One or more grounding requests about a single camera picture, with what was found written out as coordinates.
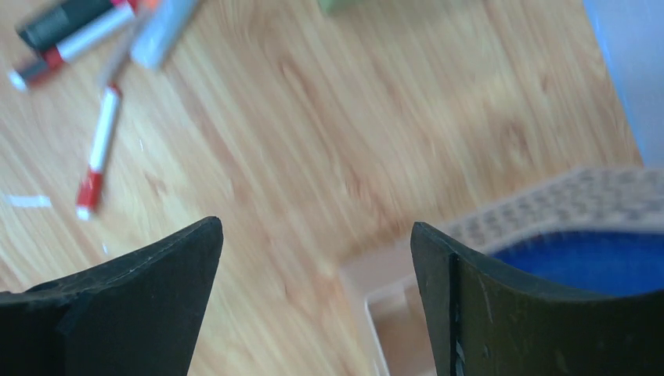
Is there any orange tipped pen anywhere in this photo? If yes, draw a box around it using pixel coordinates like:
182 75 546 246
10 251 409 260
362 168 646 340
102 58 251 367
99 0 161 88

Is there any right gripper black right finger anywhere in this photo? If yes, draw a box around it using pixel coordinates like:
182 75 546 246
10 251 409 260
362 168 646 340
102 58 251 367
410 222 663 375

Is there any pink highlighter marker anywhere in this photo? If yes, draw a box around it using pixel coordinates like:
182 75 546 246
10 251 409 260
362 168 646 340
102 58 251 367
16 0 137 52

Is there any blue folder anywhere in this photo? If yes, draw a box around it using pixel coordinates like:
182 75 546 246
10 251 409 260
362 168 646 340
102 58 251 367
493 231 663 296

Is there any green drawer cabinet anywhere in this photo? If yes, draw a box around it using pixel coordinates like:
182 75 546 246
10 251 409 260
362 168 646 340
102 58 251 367
317 0 360 14

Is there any red white pen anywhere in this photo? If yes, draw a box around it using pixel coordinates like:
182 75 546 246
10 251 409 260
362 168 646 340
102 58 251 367
76 85 122 220

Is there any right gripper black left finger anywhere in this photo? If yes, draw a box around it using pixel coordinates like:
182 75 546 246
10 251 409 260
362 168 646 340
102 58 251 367
1 216 223 375

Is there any peach file organizer rack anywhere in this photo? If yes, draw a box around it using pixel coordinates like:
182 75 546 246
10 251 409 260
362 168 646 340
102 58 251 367
341 168 663 375

